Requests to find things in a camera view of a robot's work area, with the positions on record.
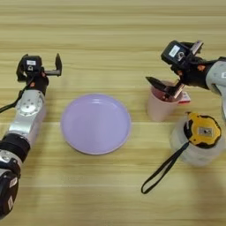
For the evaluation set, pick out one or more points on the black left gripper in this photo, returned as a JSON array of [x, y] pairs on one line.
[[38, 82]]

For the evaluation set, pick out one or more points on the gold black battery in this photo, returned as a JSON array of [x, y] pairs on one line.
[[178, 89]]

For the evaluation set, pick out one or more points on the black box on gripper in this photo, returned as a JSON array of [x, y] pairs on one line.
[[30, 64], [173, 53]]

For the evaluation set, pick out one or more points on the yellow black tape measure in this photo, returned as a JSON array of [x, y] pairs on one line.
[[203, 129]]

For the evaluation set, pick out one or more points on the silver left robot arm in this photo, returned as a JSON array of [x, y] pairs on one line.
[[25, 117]]

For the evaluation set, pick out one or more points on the purple round plate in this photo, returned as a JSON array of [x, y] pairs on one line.
[[95, 123]]

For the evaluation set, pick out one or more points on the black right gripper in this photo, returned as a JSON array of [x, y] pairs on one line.
[[194, 72]]

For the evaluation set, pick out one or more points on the red white label tag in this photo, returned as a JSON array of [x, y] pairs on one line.
[[185, 98]]

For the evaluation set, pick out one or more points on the pink plastic cup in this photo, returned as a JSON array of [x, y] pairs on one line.
[[159, 109]]

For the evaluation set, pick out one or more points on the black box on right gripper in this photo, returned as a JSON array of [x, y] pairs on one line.
[[173, 53]]

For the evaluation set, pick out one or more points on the clear adhesive tape roll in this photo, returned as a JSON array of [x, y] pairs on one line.
[[194, 154]]

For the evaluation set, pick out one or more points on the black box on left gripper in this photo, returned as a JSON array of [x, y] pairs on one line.
[[30, 64]]

